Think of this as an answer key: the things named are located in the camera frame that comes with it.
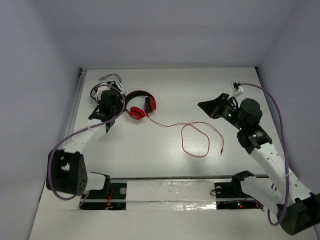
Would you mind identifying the metal rail at left edge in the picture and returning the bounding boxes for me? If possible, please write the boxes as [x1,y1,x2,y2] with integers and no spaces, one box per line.
[65,67,87,137]

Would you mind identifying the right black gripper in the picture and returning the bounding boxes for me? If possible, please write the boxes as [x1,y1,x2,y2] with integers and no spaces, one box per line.
[198,93,246,131]

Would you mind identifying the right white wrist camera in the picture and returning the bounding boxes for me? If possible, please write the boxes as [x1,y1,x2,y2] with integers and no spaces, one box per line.
[227,80,244,100]

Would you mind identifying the purple cable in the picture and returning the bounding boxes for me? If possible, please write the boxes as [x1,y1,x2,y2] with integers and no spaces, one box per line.
[240,82,291,226]
[48,84,126,208]

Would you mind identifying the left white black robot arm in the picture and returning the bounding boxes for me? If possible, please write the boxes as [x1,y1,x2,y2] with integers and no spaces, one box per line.
[46,87,125,201]

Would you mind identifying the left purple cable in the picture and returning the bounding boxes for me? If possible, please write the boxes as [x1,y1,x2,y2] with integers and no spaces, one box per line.
[48,84,126,208]

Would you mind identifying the red headphone cable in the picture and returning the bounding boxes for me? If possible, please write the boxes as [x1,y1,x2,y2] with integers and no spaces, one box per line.
[147,113,225,158]

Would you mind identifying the red black headphones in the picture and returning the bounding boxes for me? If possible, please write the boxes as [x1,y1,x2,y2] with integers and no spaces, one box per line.
[125,90,157,120]

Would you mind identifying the white foil covered panel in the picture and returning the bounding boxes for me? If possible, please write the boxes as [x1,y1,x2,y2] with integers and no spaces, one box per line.
[125,180,217,211]

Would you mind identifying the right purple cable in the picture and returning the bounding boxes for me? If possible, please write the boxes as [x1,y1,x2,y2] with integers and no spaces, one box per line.
[240,82,291,226]

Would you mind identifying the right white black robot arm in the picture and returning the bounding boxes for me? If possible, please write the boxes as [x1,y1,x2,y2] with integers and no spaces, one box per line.
[197,93,320,236]

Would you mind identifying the white black headphones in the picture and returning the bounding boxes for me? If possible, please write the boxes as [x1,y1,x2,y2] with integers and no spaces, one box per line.
[90,80,127,104]

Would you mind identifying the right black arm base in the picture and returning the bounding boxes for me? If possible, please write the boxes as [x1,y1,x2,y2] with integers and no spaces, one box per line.
[209,170,264,210]

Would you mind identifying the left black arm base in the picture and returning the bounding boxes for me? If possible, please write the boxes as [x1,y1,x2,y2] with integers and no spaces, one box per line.
[79,181,127,211]

